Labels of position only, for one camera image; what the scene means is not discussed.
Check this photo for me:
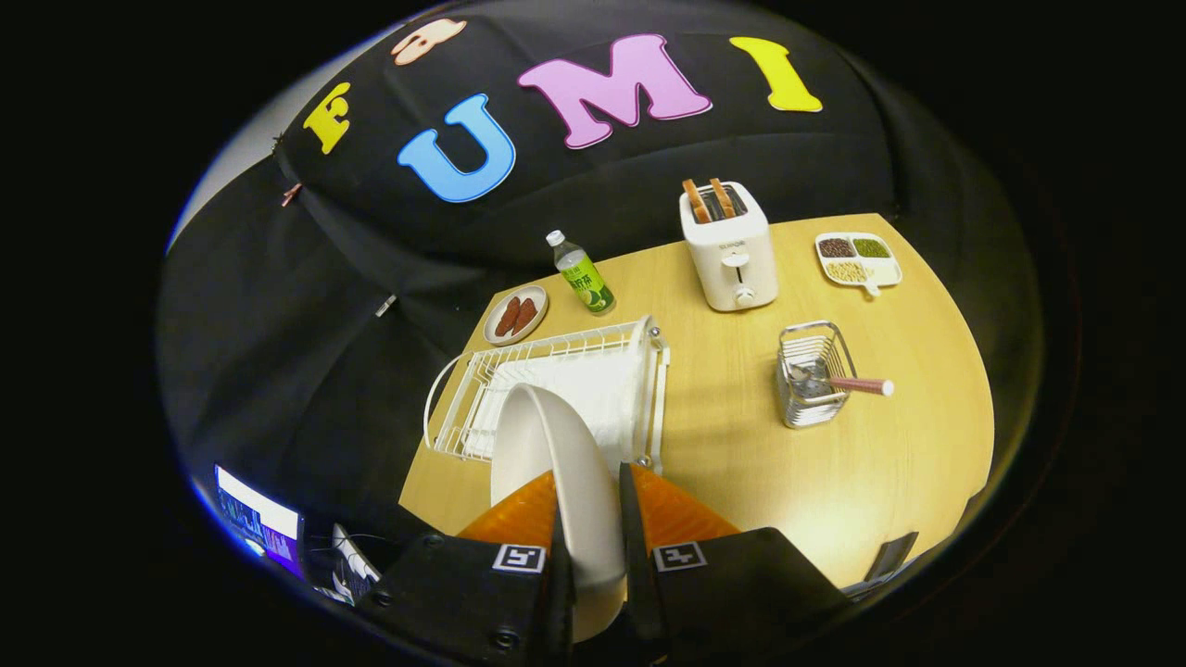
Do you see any white keyboard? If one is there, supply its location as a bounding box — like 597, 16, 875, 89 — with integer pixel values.
329, 523, 383, 603

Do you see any white toaster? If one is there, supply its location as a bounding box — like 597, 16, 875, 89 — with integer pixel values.
679, 182, 779, 312

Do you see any metal spoon pink handle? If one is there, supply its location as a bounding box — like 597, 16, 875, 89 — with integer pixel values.
788, 363, 896, 397

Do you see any white divided bean dish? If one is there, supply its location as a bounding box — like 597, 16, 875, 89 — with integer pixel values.
815, 232, 903, 297

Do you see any small round food plate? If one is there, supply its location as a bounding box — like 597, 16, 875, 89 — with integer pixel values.
483, 285, 549, 346

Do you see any lit computer screen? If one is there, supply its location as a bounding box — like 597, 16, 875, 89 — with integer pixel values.
215, 463, 305, 580

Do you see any dark flat device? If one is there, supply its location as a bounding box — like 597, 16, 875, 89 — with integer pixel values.
866, 531, 920, 585

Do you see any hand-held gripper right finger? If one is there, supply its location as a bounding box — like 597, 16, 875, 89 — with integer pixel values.
618, 461, 853, 663

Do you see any green label drink bottle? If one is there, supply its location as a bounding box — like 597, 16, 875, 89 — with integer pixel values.
545, 230, 616, 316

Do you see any white round plate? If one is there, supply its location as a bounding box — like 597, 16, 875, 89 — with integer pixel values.
489, 383, 628, 643

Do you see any metal wire basket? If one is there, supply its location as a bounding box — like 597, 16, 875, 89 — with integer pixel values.
776, 321, 858, 429

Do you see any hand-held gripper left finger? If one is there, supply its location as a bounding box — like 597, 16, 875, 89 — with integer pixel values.
357, 468, 575, 663

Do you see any white wire dish rack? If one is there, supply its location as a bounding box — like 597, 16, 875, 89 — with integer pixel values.
423, 315, 670, 475

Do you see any black backdrop cloth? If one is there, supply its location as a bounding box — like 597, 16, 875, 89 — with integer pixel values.
156, 0, 1043, 594

